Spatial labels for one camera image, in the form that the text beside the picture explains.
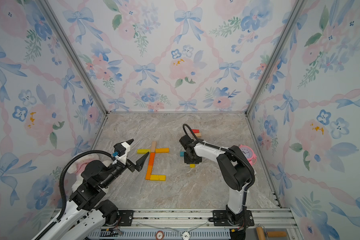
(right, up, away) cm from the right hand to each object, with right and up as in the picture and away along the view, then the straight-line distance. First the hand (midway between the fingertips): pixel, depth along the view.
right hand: (191, 160), depth 94 cm
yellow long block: (-20, -8, -9) cm, 23 cm away
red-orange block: (-26, +1, +3) cm, 26 cm away
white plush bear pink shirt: (-61, 0, -14) cm, 63 cm away
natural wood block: (-25, +8, +6) cm, 27 cm away
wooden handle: (+36, -29, -25) cm, 52 cm away
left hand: (-24, +13, -29) cm, 40 cm away
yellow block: (+1, -3, -3) cm, 4 cm away
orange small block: (-26, -6, -6) cm, 27 cm away
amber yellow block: (-19, +6, +4) cm, 20 cm away
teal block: (-6, +4, +4) cm, 8 cm away
